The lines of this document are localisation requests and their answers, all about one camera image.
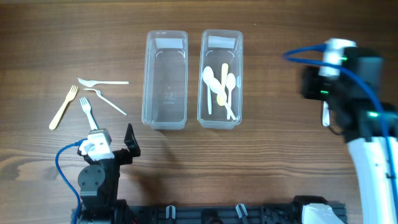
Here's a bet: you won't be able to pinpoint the white spoon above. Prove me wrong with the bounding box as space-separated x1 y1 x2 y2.
322 101 330 127
208 78 236 120
202 66 214 114
226 73 236 108

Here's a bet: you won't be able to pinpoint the light blue plastic fork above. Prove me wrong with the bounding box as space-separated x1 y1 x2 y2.
80 97 98 130

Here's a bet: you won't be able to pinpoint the white fork bent handle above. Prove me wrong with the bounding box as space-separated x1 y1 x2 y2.
85 88 127 116

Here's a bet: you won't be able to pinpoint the white fork straight handle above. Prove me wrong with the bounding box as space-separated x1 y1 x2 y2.
78 78 129 87

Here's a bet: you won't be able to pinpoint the yellow plastic fork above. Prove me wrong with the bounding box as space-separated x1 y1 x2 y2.
49 85 78 130

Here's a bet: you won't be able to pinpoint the yellow plastic spoon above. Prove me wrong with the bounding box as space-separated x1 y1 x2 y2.
217 63 229 106

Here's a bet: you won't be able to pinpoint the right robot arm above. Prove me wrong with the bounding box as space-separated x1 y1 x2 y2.
283 44 397 223

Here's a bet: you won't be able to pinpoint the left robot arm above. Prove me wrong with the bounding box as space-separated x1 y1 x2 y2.
73 124 141 223

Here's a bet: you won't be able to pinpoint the left clear plastic container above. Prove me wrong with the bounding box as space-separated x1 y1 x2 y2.
142 30 188 130

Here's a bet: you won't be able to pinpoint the clear plastic container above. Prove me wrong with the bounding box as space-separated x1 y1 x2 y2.
197 29 243 129
142 30 188 130

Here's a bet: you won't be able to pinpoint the right clear plastic container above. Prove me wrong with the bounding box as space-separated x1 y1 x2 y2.
197 29 243 129

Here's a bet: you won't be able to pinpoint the left blue cable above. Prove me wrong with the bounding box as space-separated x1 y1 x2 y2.
55 139 88 224

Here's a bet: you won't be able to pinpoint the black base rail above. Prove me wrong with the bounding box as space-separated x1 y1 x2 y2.
72 202 346 224

